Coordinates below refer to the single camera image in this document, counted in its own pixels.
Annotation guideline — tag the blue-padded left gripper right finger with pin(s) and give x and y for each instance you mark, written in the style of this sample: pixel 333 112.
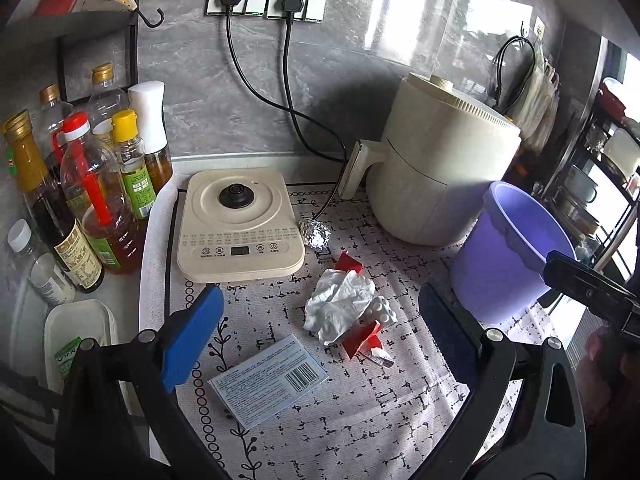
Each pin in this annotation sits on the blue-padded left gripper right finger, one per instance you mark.
pixel 536 444

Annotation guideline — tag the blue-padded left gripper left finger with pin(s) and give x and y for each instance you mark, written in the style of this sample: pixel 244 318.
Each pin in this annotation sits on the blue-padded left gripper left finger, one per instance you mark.
pixel 155 362

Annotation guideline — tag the person's right hand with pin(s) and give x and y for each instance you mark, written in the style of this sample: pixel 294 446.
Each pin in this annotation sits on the person's right hand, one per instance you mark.
pixel 607 379

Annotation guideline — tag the black dish rack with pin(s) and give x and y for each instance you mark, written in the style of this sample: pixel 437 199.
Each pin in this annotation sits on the black dish rack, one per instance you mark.
pixel 606 147

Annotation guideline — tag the purple plastic bucket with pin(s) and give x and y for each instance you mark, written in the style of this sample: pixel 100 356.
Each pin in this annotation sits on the purple plastic bucket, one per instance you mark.
pixel 498 270

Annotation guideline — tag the white lidded plastic container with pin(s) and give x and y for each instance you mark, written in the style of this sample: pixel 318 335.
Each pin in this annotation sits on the white lidded plastic container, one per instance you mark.
pixel 65 327

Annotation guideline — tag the light blue barcode card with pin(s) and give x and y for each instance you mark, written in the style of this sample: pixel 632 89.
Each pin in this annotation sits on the light blue barcode card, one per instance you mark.
pixel 269 382

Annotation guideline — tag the white enamel mug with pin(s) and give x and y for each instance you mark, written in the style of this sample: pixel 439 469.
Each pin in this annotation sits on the white enamel mug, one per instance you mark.
pixel 580 185

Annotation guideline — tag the red torn wrapper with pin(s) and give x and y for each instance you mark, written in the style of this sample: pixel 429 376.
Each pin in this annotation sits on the red torn wrapper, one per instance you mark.
pixel 363 338

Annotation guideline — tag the small white capped bottle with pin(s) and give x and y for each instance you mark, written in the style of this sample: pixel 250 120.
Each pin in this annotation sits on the small white capped bottle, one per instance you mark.
pixel 43 271

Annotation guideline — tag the dark soy sauce bottle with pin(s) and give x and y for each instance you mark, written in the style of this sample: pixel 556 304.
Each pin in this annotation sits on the dark soy sauce bottle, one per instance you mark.
pixel 46 203

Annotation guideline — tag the white patterned table mat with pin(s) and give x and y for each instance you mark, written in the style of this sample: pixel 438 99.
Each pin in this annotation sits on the white patterned table mat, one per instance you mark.
pixel 365 421

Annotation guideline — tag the white crumpled tissue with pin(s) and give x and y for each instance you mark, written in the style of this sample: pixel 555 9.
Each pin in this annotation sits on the white crumpled tissue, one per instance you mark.
pixel 341 300

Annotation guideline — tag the cream induction cooker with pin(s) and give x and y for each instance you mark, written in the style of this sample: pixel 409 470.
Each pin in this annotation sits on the cream induction cooker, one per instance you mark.
pixel 238 225

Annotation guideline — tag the cream air fryer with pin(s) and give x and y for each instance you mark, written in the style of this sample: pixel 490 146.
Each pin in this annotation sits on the cream air fryer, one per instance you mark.
pixel 439 151

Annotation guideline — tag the hanging white plastic bags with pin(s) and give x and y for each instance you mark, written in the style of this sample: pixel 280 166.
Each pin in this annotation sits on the hanging white plastic bags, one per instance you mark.
pixel 535 110

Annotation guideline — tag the red capped oil bottle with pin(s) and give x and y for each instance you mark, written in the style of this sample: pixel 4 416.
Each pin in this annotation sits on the red capped oil bottle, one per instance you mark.
pixel 94 190

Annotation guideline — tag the crumpled foil ball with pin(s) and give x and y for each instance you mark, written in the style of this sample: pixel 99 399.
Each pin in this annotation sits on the crumpled foil ball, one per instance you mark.
pixel 315 234

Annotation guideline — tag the yellow capped green label bottle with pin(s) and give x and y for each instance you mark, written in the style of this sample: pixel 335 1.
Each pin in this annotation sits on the yellow capped green label bottle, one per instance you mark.
pixel 129 152

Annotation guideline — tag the white capped spray bottle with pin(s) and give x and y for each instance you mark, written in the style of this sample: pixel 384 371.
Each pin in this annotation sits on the white capped spray bottle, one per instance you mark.
pixel 146 99

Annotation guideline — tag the clear gold capped bottle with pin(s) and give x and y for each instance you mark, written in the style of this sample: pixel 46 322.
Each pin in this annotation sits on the clear gold capped bottle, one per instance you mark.
pixel 53 111
pixel 107 99

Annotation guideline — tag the black spice shelf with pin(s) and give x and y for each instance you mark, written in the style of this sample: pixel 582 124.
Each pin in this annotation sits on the black spice shelf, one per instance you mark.
pixel 65 31

